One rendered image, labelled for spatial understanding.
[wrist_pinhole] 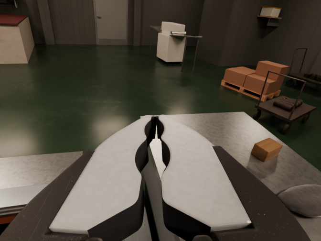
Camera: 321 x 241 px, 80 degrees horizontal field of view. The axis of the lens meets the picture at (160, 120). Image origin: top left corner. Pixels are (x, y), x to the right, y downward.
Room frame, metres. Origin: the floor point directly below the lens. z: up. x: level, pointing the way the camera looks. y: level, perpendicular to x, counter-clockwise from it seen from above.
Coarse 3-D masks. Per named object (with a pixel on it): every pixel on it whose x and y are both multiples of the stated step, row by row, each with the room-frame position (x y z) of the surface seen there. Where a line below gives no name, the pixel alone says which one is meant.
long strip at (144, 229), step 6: (144, 210) 0.46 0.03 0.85; (144, 216) 0.44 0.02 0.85; (144, 222) 0.42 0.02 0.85; (144, 228) 0.40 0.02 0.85; (132, 234) 0.37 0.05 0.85; (138, 234) 0.37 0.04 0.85; (144, 234) 0.37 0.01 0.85; (150, 234) 0.38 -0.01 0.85; (126, 240) 0.35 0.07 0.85; (132, 240) 0.35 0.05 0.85; (138, 240) 0.35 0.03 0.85; (144, 240) 0.36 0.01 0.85; (150, 240) 0.36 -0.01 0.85
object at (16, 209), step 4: (0, 208) 0.42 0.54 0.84; (4, 208) 0.42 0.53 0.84; (8, 208) 0.42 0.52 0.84; (12, 208) 0.42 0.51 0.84; (16, 208) 0.43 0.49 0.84; (20, 208) 0.43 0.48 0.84; (0, 212) 0.41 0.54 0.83; (4, 212) 0.41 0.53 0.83; (8, 212) 0.42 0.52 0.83; (12, 212) 0.42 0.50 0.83; (16, 212) 0.42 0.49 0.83; (0, 216) 0.40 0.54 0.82; (4, 216) 0.41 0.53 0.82
